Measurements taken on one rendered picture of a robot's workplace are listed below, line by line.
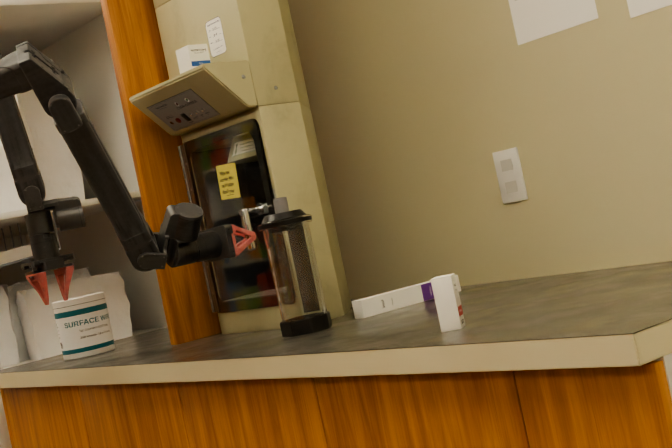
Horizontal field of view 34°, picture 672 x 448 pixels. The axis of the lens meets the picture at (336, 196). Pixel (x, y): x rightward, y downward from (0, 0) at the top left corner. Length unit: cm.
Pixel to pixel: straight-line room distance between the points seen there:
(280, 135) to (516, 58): 52
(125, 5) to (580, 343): 157
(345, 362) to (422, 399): 15
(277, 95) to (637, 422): 121
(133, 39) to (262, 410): 102
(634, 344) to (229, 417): 97
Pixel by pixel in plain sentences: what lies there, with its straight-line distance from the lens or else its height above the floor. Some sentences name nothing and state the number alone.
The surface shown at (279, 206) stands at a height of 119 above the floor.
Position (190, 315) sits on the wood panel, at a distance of 259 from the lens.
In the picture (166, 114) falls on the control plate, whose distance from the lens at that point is 249.
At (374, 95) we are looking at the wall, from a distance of 268.
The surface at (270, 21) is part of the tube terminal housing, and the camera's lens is 239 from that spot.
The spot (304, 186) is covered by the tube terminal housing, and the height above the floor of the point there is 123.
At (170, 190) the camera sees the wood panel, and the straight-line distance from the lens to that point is 260.
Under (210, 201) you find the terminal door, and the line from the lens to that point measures 249.
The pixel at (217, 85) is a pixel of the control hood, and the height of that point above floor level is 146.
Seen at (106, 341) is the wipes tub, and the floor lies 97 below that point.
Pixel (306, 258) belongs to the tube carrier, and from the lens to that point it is 214.
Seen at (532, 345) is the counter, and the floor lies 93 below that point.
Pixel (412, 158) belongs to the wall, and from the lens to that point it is 260.
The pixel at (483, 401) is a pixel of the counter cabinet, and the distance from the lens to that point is 159.
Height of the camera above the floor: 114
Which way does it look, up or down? 1 degrees up
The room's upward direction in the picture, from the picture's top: 12 degrees counter-clockwise
